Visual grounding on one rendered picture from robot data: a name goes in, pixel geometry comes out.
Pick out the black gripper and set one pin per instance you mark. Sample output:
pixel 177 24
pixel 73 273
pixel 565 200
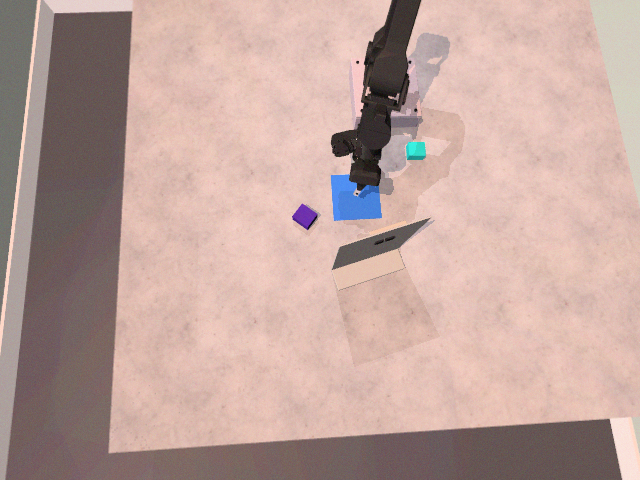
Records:
pixel 365 170

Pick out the blue square mat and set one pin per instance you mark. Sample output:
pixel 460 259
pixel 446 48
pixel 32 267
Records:
pixel 347 206

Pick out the purple square block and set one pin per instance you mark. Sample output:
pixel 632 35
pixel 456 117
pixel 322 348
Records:
pixel 304 216

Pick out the grey panel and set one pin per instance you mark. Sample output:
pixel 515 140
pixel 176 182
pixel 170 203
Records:
pixel 373 256

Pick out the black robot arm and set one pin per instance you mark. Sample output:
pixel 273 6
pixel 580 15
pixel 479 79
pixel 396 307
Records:
pixel 386 75

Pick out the small turquoise block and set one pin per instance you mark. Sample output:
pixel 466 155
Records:
pixel 415 150

